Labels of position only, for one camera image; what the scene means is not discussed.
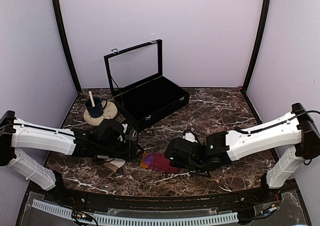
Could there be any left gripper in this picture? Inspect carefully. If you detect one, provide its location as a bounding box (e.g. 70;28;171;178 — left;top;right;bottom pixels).
97;140;144;160

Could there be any cream brown sock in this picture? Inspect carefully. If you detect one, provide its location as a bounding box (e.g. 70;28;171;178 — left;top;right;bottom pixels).
103;158;126;173

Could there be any magenta purple sock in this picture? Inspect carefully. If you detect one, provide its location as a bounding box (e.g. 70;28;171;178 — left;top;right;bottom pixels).
140;153;179;173

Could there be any black display box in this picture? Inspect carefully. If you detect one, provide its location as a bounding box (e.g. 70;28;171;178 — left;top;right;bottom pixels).
103;39;190;133

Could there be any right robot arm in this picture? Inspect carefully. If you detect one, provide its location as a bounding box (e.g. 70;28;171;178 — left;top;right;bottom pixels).
164;103;320;203

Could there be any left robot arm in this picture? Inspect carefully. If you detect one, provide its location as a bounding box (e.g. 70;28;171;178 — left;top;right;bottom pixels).
0;110;144;204

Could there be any beige ceramic saucer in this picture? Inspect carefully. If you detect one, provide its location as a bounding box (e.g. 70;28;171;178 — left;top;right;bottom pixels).
83;99;119;127

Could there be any dark blue mug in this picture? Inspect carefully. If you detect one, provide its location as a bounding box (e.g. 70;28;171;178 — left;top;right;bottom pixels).
85;97;108;118

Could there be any wooden stir stick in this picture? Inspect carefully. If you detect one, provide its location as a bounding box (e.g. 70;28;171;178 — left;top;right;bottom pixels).
88;90;96;108

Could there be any green circuit board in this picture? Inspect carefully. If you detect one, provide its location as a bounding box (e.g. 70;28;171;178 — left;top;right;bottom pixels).
71;210;93;223

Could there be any black front rail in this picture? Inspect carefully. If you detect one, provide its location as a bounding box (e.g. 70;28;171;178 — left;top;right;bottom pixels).
59;168;282;210

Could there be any white cable duct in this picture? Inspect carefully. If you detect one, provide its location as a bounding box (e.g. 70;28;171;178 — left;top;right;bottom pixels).
31;199;239;226

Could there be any left black frame post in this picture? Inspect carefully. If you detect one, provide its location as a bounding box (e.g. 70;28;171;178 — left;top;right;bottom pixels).
51;0;82;94

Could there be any black frame post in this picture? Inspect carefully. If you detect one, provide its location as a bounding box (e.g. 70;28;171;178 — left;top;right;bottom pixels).
242;0;271;94
51;0;82;94

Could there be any right black frame post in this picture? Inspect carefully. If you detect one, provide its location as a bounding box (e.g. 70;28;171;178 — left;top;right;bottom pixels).
242;0;271;94

